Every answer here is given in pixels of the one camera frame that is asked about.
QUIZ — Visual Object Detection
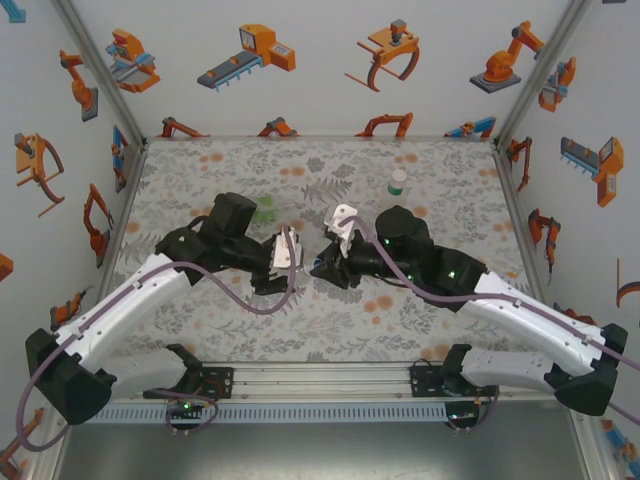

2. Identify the clear bottle with green label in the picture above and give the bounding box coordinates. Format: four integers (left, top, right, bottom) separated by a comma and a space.
252, 195, 301, 224

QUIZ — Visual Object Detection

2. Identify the slotted grey cable duct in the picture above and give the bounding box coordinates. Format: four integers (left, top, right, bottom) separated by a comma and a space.
94, 403, 447, 424

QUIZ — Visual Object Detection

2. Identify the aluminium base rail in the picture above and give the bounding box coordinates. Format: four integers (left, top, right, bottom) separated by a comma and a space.
47, 360, 595, 404

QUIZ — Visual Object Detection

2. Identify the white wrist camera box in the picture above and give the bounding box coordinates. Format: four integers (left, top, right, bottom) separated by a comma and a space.
271, 228, 305, 272
323, 203, 360, 257

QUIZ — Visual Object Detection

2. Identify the aluminium frame post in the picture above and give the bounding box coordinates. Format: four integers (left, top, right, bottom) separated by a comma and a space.
492, 0, 596, 149
49, 0, 149, 146

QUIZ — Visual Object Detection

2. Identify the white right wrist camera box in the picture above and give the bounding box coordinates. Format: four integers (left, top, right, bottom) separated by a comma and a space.
323, 203, 360, 257

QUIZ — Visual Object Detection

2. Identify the aluminium table side rail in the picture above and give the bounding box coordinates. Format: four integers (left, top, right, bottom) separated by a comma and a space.
94, 139, 151, 281
491, 142, 549, 301

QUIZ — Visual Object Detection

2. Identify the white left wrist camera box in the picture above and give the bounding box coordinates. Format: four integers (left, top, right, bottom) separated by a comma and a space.
271, 228, 305, 272

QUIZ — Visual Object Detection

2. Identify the grey metal sheet panel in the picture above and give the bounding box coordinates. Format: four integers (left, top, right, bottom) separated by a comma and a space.
59, 422, 591, 480

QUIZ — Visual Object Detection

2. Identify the floral printed table cover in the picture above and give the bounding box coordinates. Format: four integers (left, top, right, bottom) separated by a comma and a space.
102, 138, 551, 364

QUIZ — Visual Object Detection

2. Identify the aluminium table end rail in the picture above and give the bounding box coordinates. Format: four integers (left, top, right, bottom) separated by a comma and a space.
143, 133, 497, 143

